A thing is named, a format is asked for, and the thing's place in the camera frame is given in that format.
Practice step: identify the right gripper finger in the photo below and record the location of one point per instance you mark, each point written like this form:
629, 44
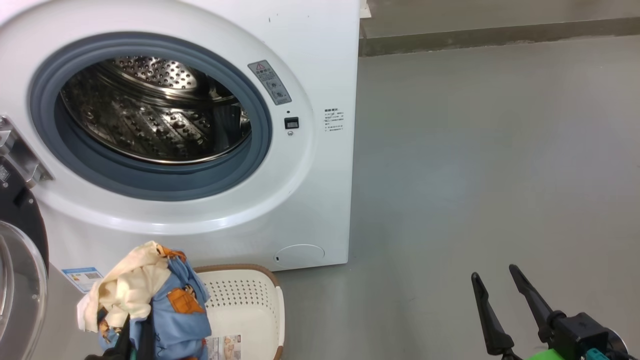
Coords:
492, 325
537, 305

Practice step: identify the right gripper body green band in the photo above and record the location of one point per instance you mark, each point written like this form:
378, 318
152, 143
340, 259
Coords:
547, 355

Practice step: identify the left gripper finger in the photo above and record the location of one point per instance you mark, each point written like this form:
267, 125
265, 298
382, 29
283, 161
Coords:
122, 350
146, 340

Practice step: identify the blue cartoon print garment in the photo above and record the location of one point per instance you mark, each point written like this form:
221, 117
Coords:
182, 320

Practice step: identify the cream fabric garment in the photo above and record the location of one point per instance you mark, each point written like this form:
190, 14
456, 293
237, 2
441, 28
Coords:
130, 285

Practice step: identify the black round glass washer door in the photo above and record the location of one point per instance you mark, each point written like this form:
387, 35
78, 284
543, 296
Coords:
25, 280

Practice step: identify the printed basket label sticker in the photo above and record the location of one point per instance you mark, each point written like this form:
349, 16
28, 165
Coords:
224, 348

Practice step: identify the cream perforated laundry basket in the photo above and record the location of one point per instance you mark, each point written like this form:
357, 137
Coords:
245, 305

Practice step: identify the grey rubber door gasket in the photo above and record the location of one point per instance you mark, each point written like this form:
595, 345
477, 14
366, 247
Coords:
150, 182

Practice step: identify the white front-load washing machine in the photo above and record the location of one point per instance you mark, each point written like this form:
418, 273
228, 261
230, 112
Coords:
320, 190

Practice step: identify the metal washer door hinge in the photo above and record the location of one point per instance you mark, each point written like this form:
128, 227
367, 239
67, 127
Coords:
20, 150

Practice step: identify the black door latch socket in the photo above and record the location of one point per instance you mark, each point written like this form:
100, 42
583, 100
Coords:
291, 123

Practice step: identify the blue energy label sticker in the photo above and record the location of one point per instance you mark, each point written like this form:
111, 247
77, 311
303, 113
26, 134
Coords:
84, 277

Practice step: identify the round white filter cover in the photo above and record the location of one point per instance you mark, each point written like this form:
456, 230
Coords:
300, 255

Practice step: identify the steel perforated washer drum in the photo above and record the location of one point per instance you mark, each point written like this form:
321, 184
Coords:
150, 120

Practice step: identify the grey warning label sticker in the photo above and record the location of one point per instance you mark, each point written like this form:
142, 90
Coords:
270, 82

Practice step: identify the teal right camera connector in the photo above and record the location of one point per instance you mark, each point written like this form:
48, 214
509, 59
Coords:
597, 355

